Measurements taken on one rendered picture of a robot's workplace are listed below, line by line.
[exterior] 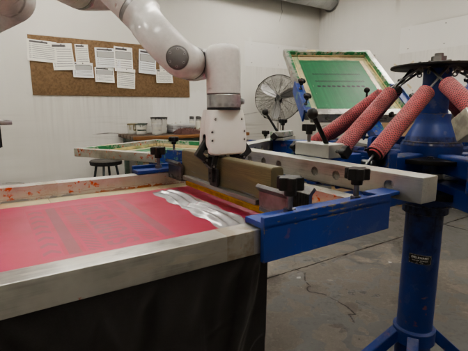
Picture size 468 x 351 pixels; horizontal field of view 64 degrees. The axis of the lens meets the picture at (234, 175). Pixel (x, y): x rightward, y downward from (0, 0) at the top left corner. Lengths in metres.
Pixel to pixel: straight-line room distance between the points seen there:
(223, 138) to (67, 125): 3.84
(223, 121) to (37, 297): 0.51
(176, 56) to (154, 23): 0.08
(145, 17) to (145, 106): 3.99
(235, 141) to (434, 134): 0.77
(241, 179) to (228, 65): 0.24
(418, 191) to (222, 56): 0.46
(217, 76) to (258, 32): 4.94
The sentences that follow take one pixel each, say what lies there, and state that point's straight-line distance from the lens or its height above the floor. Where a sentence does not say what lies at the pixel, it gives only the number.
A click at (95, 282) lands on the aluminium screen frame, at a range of 0.47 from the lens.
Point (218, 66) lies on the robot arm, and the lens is 0.80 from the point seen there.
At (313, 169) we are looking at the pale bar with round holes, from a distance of 0.94.
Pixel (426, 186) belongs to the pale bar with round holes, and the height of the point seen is 1.02.
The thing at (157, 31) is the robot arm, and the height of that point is 1.31.
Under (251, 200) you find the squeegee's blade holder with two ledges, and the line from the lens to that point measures 0.71.
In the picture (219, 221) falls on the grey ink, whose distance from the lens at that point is 0.69.
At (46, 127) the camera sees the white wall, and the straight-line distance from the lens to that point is 4.54.
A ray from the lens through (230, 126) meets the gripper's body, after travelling 0.81.
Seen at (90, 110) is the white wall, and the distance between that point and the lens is 4.62.
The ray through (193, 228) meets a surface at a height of 0.95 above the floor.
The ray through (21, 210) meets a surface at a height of 0.95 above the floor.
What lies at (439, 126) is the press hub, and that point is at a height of 1.11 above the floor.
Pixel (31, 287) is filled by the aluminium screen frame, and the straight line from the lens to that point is 0.46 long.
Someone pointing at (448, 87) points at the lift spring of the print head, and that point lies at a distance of 1.25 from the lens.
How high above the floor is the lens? 1.16
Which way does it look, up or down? 10 degrees down
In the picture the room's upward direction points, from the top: straight up
